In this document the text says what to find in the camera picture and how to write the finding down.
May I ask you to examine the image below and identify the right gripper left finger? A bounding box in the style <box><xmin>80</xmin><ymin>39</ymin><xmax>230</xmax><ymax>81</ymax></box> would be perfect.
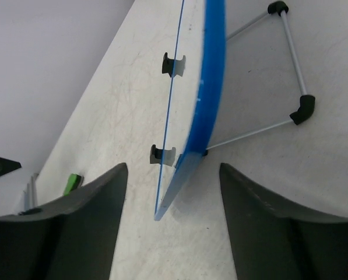
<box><xmin>0</xmin><ymin>163</ymin><xmax>128</xmax><ymax>279</ymax></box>

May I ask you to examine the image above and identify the blue framed whiteboard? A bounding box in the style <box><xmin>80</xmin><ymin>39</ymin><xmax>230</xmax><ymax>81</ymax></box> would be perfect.
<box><xmin>150</xmin><ymin>1</ymin><xmax>226</xmax><ymax>221</ymax></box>

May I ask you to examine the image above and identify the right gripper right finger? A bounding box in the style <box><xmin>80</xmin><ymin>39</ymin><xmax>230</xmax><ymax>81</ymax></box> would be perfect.
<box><xmin>219</xmin><ymin>163</ymin><xmax>348</xmax><ymax>279</ymax></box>

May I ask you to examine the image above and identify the whiteboard wire stand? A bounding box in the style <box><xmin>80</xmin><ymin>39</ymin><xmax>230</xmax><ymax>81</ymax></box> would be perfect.
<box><xmin>149</xmin><ymin>1</ymin><xmax>316</xmax><ymax>167</ymax></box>

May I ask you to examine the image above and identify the left aluminium frame post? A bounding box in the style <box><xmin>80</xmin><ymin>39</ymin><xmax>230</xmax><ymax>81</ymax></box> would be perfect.
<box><xmin>17</xmin><ymin>173</ymin><xmax>38</xmax><ymax>214</ymax></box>

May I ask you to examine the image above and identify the green whiteboard eraser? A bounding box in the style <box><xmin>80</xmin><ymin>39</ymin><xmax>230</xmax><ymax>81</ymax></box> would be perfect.
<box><xmin>63</xmin><ymin>173</ymin><xmax>83</xmax><ymax>195</ymax></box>

